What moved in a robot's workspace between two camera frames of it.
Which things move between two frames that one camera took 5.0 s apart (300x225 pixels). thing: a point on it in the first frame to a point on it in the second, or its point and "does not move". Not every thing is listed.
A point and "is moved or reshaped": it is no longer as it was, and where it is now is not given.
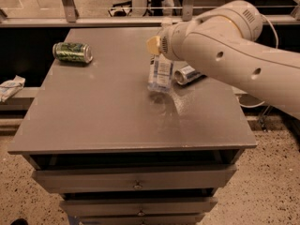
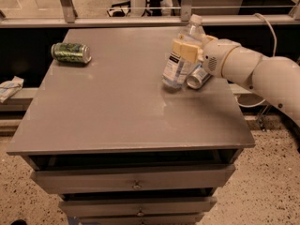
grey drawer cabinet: [121, 154] does not move
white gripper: [169, 44] to [215, 57]
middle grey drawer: [139, 206] does not move
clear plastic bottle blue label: [160, 68] is moved or reshaped
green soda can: [74, 52] does not move
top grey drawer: [165, 179] does not move
